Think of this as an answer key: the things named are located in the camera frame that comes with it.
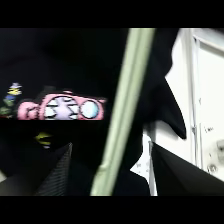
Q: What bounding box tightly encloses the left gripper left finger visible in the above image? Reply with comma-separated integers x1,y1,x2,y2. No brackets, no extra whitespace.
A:
0,142,74,197

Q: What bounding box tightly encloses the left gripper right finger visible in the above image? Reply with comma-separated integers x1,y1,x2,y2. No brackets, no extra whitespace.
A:
150,141,224,197

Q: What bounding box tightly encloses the green clothes hanger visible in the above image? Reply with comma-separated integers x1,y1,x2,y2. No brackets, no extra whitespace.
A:
89,28,157,197

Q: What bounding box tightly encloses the black printed garment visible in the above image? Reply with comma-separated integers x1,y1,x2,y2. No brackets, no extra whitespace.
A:
0,28,188,197

